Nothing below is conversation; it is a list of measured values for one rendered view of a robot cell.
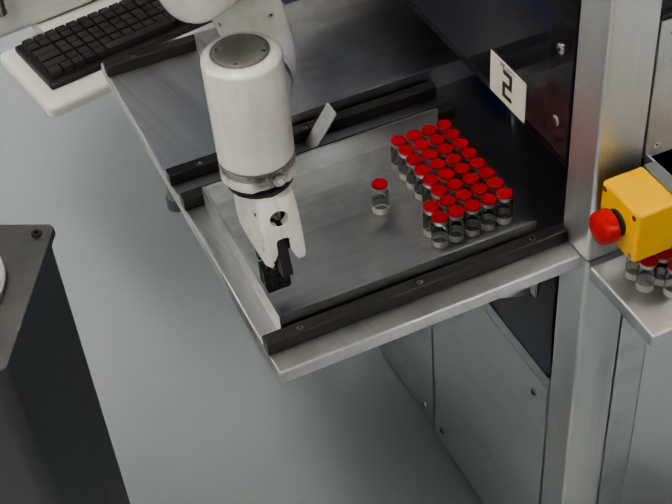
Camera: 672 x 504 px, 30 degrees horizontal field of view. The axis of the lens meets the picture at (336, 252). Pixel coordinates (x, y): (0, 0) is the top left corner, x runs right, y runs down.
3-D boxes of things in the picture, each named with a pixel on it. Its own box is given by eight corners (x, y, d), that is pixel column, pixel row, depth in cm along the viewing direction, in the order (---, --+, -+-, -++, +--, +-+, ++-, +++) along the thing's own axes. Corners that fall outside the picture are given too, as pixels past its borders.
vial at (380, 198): (384, 202, 162) (383, 177, 159) (392, 212, 160) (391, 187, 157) (369, 208, 161) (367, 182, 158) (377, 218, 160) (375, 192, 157)
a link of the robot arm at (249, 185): (308, 163, 133) (311, 184, 135) (276, 119, 139) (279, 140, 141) (235, 189, 131) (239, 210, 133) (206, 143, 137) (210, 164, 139)
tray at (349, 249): (436, 128, 173) (436, 107, 170) (535, 242, 155) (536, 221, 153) (205, 207, 164) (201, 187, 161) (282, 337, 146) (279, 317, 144)
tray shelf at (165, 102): (384, -15, 203) (383, -25, 202) (633, 245, 156) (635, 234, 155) (101, 72, 191) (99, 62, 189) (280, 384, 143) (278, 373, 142)
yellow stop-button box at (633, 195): (649, 206, 147) (655, 159, 142) (686, 243, 142) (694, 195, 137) (594, 227, 145) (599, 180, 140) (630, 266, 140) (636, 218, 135)
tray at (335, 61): (397, -11, 199) (397, -30, 196) (479, 73, 181) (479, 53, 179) (197, 51, 190) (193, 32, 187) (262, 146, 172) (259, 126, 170)
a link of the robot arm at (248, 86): (227, 121, 139) (209, 175, 133) (209, 20, 130) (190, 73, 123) (301, 123, 138) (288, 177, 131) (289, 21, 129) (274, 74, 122)
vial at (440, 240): (443, 235, 157) (443, 208, 153) (452, 246, 155) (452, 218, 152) (428, 241, 156) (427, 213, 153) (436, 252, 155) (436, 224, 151)
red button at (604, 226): (611, 222, 143) (614, 196, 140) (631, 243, 140) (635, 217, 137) (583, 233, 142) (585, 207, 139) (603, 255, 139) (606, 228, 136)
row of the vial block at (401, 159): (403, 159, 168) (402, 132, 165) (468, 240, 156) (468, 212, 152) (388, 164, 167) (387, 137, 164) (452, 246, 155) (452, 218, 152)
